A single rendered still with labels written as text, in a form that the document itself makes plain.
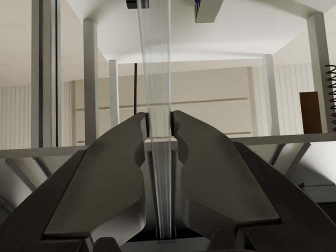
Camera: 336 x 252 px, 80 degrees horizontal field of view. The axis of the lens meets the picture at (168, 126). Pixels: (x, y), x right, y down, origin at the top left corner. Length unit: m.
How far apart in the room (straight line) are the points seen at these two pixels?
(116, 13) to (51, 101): 0.30
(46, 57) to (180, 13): 0.35
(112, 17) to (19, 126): 3.17
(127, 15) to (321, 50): 0.55
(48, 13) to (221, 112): 2.47
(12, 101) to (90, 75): 3.25
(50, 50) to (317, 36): 0.68
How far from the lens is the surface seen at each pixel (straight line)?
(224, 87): 2.86
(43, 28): 0.51
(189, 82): 2.83
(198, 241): 0.30
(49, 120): 0.45
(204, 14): 0.56
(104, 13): 0.63
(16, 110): 3.73
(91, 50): 0.62
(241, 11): 0.66
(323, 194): 0.27
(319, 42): 0.75
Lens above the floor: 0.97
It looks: 5 degrees down
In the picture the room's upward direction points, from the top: 177 degrees clockwise
